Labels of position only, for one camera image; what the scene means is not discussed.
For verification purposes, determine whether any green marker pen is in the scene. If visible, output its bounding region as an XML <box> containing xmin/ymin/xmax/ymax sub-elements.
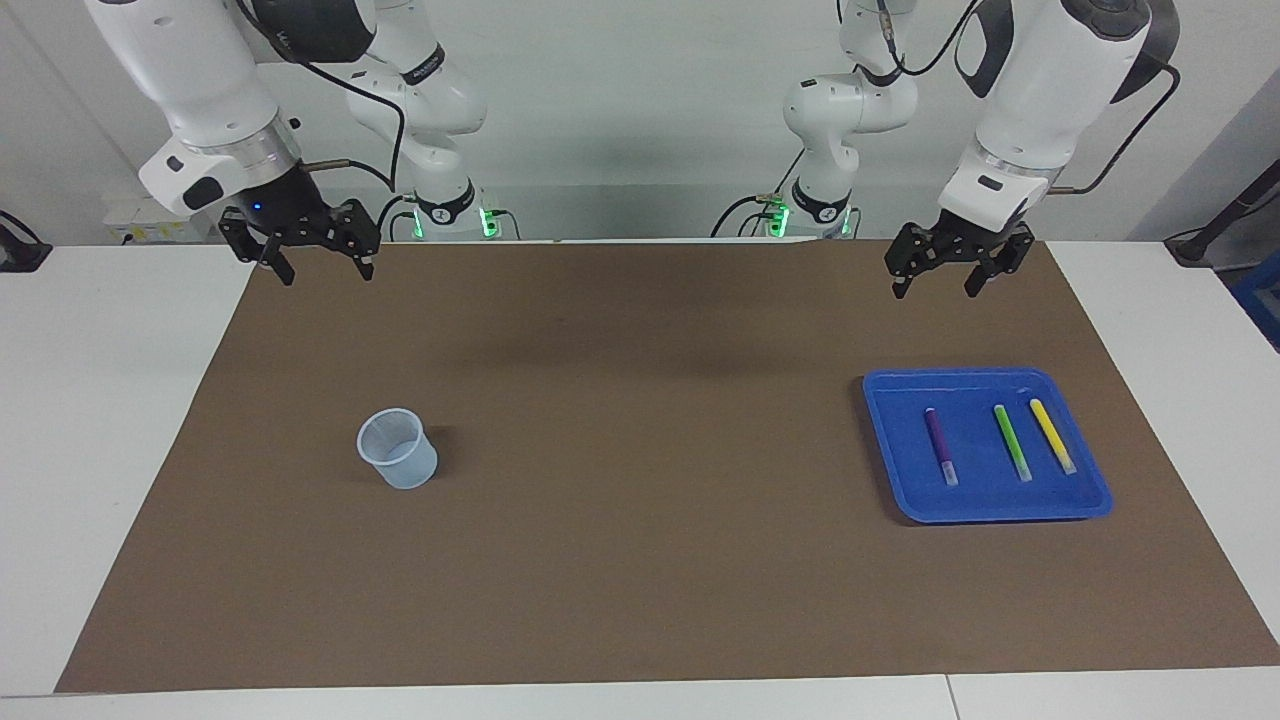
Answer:
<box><xmin>993</xmin><ymin>404</ymin><xmax>1034</xmax><ymax>483</ymax></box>

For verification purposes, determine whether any black base cable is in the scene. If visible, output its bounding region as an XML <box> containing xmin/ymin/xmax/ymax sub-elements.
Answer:
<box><xmin>710</xmin><ymin>148</ymin><xmax>806</xmax><ymax>239</ymax></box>
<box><xmin>375</xmin><ymin>193</ymin><xmax>421</xmax><ymax>241</ymax></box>

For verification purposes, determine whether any blue plastic tray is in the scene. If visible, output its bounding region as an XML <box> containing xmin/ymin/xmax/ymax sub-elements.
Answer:
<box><xmin>862</xmin><ymin>367</ymin><xmax>1114</xmax><ymax>525</ymax></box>

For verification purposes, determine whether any translucent plastic cup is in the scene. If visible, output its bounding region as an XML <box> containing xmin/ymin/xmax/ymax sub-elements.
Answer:
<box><xmin>357</xmin><ymin>407</ymin><xmax>439</xmax><ymax>491</ymax></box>

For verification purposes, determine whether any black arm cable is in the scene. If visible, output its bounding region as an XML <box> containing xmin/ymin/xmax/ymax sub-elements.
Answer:
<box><xmin>860</xmin><ymin>0</ymin><xmax>1183</xmax><ymax>196</ymax></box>
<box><xmin>235</xmin><ymin>0</ymin><xmax>411</xmax><ymax>196</ymax></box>

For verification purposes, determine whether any black stand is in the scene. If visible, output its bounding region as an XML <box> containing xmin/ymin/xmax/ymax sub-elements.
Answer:
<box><xmin>1165</xmin><ymin>160</ymin><xmax>1280</xmax><ymax>266</ymax></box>

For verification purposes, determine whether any brown table mat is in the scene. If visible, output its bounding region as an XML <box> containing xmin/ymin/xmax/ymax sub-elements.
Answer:
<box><xmin>55</xmin><ymin>238</ymin><xmax>1280</xmax><ymax>693</ymax></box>

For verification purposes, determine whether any blue box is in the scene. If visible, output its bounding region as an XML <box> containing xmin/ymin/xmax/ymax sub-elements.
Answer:
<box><xmin>1228</xmin><ymin>250</ymin><xmax>1280</xmax><ymax>353</ymax></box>

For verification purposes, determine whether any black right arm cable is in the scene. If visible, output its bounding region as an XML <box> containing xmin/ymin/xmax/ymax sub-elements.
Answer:
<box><xmin>235</xmin><ymin>0</ymin><xmax>411</xmax><ymax>196</ymax></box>

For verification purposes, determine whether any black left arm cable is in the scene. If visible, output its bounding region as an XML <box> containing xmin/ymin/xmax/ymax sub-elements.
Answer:
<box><xmin>860</xmin><ymin>0</ymin><xmax>1183</xmax><ymax>196</ymax></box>

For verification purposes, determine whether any purple marker pen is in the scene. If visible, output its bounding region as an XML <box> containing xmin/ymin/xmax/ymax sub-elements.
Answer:
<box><xmin>924</xmin><ymin>407</ymin><xmax>960</xmax><ymax>488</ymax></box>

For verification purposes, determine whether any yellow marker pen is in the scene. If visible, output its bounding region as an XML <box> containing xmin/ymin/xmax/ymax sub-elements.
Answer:
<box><xmin>1029</xmin><ymin>398</ymin><xmax>1078</xmax><ymax>476</ymax></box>

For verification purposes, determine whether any white power strip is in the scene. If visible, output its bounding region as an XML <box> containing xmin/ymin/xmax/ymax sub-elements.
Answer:
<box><xmin>103</xmin><ymin>195</ymin><xmax>226</xmax><ymax>246</ymax></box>

